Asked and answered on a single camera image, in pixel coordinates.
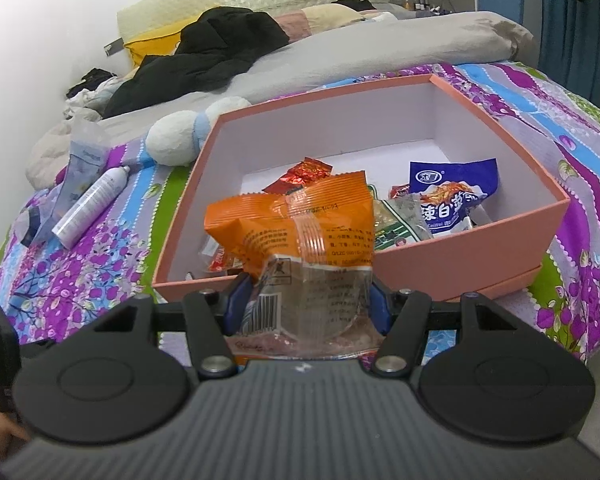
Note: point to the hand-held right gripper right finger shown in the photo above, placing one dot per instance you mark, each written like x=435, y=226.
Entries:
x=378, y=310

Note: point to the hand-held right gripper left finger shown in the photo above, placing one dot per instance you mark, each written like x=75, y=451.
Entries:
x=240, y=300

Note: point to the orange snack packet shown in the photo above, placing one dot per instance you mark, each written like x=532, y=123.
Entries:
x=300, y=230

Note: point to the pink cardboard box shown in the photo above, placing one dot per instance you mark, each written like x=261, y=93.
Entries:
x=480, y=255

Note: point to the blue snack packet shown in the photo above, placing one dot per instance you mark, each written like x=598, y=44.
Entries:
x=455, y=195

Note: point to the pile of assorted snack packets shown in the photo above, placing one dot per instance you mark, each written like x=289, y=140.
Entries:
x=305, y=172

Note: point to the person's left hand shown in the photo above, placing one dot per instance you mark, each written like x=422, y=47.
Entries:
x=0, y=435

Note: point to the dark blue pouch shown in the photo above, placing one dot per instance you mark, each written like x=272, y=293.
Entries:
x=34, y=227

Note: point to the purple floral bedsheet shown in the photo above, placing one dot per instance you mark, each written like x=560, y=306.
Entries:
x=105, y=260

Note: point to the white spray can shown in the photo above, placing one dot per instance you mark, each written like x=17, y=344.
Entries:
x=92, y=205

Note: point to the white and blue plush toy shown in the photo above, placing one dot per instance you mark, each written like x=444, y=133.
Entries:
x=180, y=135

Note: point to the clear plastic bag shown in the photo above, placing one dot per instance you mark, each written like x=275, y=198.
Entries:
x=82, y=160

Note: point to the black jacket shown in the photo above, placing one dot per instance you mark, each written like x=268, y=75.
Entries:
x=205, y=55

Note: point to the grey duvet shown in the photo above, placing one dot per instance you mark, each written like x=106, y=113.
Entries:
x=380, y=55

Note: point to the pile of clothes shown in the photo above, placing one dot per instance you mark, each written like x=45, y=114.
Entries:
x=90, y=87

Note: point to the yellow pillow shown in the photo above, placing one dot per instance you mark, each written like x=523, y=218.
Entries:
x=150, y=50

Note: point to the beige pillow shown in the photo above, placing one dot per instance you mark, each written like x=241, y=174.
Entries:
x=325, y=20

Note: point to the cluster of small bottles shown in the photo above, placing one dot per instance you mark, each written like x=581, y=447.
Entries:
x=425, y=4

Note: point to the blue curtain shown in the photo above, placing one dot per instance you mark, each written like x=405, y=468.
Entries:
x=580, y=45

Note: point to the metal wall plate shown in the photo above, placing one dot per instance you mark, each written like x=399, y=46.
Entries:
x=114, y=47

